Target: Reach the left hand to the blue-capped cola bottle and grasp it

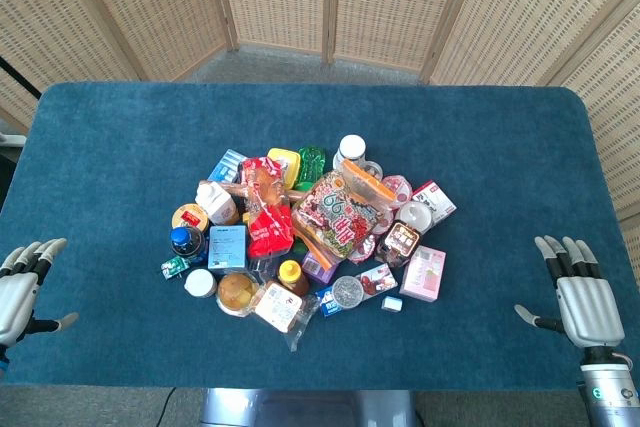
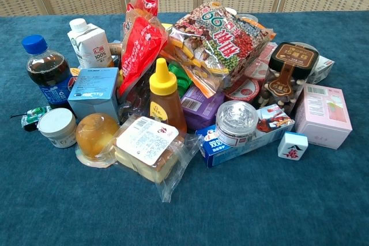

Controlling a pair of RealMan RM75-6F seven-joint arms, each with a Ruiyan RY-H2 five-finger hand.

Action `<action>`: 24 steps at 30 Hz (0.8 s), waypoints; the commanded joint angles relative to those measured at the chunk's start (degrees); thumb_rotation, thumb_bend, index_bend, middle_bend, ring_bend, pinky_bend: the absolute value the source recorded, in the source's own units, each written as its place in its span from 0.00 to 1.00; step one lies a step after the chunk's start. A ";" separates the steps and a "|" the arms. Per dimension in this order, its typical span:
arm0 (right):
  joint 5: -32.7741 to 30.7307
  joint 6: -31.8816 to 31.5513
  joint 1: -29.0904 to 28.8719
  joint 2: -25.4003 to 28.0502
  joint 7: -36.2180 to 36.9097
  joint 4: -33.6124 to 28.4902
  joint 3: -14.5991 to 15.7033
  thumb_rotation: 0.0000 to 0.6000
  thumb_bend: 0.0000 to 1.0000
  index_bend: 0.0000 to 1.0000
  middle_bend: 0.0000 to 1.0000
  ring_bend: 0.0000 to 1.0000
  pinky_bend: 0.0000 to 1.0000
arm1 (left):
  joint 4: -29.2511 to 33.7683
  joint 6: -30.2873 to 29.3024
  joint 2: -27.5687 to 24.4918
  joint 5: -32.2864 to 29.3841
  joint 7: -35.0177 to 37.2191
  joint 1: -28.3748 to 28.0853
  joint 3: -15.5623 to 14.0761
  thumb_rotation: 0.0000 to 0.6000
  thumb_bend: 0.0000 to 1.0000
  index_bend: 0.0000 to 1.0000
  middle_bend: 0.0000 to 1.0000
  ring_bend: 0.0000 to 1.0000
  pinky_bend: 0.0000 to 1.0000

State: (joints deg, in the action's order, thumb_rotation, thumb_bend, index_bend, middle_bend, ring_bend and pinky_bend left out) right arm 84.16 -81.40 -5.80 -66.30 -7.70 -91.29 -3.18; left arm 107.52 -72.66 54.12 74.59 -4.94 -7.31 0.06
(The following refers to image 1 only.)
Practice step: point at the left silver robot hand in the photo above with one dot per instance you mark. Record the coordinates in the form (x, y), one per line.
(14, 297)

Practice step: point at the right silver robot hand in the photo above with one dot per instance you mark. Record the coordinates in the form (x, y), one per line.
(587, 304)

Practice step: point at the dark blue-capped bottle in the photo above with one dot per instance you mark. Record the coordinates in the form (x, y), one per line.
(187, 243)

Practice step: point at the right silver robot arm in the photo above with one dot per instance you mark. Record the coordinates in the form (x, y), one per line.
(610, 382)

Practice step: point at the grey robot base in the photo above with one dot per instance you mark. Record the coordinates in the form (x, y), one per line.
(310, 407)

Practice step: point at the milk tea bottle white cap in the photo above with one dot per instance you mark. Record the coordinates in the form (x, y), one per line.
(216, 202)

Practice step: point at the honey bottle yellow cap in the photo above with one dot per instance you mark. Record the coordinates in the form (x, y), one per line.
(292, 277)

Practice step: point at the blue table cloth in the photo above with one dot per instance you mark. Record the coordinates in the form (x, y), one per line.
(125, 187)

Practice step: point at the green white gum pack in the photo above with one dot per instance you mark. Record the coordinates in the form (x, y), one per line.
(174, 267)

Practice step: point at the pink box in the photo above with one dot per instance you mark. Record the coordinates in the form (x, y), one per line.
(422, 272)

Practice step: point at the white red box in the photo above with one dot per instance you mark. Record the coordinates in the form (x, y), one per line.
(437, 199)

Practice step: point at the white cap small jar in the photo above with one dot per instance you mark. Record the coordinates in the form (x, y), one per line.
(200, 283)

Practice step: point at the gold lid can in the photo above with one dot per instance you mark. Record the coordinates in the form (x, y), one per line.
(189, 217)

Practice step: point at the small white blue eraser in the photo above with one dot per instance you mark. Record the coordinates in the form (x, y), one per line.
(392, 303)

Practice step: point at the white round bowl cup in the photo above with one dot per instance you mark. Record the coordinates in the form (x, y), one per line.
(414, 214)

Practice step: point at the dark brown snack pouch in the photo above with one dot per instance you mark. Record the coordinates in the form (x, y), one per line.
(400, 244)

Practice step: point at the red white date packet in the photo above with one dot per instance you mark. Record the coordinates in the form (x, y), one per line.
(377, 279)

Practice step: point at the light blue box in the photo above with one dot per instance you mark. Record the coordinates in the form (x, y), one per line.
(227, 247)

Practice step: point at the pink jelly cup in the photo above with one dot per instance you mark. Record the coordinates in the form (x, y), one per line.
(398, 187)

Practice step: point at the silver-lidded round can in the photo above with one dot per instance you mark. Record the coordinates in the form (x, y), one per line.
(347, 291)

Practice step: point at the blue striped white box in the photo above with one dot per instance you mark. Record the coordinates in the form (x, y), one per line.
(227, 167)

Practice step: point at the orange sliced snack pack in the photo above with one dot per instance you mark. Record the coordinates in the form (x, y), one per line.
(362, 182)

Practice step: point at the blue white milk carton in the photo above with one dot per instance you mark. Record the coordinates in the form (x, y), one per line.
(327, 304)

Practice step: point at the large colourful snack bag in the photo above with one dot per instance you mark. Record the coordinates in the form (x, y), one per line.
(337, 219)

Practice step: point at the clear bag with biscuit pack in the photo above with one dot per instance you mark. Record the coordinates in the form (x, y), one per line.
(282, 309)

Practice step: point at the red bread bag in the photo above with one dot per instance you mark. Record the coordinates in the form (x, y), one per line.
(267, 207)

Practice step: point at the purple box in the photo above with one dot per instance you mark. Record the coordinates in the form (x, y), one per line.
(317, 267)

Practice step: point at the white lid jar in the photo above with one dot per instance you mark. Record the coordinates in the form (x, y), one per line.
(351, 149)

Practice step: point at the yellow plastic box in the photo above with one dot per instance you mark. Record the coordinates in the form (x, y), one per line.
(286, 159)

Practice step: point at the green foil snack pack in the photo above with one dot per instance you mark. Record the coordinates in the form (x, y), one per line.
(312, 164)

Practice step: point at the woven bamboo folding screen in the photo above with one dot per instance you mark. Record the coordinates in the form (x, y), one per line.
(320, 2)

